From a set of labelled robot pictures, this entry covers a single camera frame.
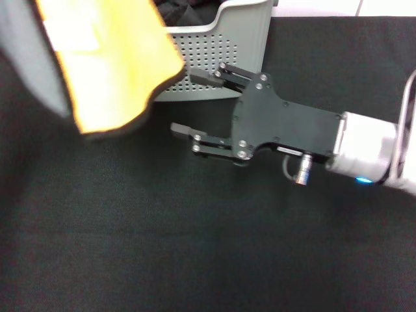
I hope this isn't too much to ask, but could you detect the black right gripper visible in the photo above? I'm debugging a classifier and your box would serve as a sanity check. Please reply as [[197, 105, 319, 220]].
[[170, 62, 344, 167]]

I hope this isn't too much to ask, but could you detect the grey and yellow towel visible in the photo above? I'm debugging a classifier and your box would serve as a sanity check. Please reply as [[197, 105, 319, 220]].
[[0, 0, 187, 141]]

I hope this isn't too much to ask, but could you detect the grey perforated storage box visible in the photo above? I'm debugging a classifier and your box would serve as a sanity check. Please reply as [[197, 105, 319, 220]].
[[151, 0, 272, 103]]

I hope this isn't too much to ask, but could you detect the black tablecloth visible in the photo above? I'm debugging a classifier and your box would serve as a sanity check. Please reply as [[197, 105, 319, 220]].
[[0, 16, 416, 312]]

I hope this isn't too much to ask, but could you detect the black cloth pile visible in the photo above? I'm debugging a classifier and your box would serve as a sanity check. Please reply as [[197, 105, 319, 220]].
[[152, 0, 228, 29]]

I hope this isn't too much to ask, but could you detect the right gripper cable with connector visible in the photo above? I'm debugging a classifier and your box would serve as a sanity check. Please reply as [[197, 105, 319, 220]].
[[281, 153, 313, 187]]

